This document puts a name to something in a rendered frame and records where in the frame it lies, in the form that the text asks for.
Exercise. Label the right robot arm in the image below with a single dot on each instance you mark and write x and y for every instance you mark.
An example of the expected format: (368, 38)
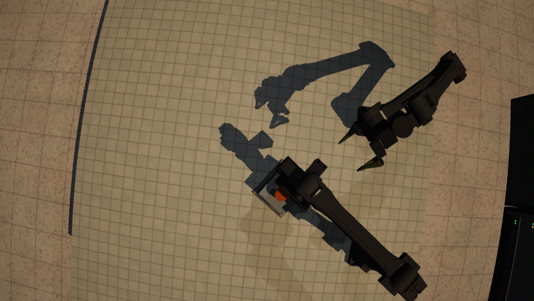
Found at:
(421, 99)

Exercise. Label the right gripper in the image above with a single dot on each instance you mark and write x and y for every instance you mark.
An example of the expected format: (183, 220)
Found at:
(377, 161)

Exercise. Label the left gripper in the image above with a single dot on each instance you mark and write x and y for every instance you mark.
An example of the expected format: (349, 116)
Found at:
(288, 188)

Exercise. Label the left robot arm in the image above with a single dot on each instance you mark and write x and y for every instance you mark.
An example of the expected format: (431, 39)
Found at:
(399, 275)

